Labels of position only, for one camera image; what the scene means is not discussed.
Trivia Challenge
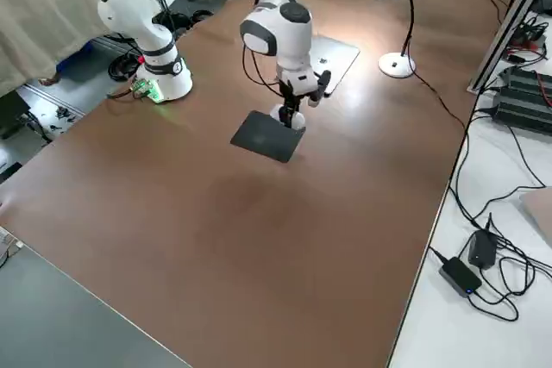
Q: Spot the black adapter with blue light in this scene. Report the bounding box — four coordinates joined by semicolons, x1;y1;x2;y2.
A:
438;256;483;298

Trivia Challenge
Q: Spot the black power adapter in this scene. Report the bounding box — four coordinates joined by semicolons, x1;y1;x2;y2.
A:
467;229;498;270

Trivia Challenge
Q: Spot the white computer mouse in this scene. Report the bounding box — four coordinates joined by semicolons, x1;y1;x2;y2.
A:
270;103;307;130

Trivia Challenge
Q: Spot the black lamp cable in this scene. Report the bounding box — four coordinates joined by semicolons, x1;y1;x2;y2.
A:
413;70;480;229

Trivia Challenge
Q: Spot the beige curtain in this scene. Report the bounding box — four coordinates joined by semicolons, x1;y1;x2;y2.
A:
0;0;150;97

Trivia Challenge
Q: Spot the grey closed laptop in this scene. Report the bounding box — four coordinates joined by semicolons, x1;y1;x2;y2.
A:
308;35;361;99

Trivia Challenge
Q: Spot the finned power supply box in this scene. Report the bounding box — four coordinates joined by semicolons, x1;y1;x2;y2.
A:
499;64;552;100
493;87;552;133

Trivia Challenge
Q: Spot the white desk lamp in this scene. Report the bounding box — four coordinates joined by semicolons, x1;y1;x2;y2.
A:
367;0;418;79

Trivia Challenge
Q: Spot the black usb hub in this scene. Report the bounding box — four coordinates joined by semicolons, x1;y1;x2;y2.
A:
508;18;549;61

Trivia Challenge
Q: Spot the aluminium frame post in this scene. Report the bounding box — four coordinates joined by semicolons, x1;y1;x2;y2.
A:
467;0;552;94

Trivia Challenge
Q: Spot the blue plastic crate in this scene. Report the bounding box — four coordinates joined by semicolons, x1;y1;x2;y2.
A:
54;38;95;72

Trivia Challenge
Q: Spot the black mouse pad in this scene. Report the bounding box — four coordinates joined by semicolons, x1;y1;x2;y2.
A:
229;109;307;165

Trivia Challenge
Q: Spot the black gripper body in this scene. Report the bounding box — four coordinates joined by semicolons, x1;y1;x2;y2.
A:
278;78;303;107

